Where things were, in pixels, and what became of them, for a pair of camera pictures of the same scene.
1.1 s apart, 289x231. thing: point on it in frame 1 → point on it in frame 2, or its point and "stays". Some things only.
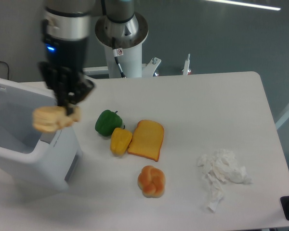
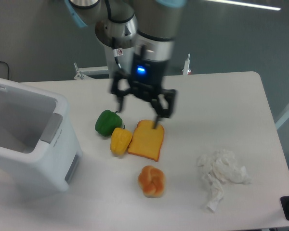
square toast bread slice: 147,139 stays
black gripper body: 63,70 → 145,81
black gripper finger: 62,80 → 120,100
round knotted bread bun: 151,181 stays
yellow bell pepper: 120,140 stays
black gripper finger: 70,101 → 157,118
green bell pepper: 106,121 stays
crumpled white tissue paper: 221,167 stays
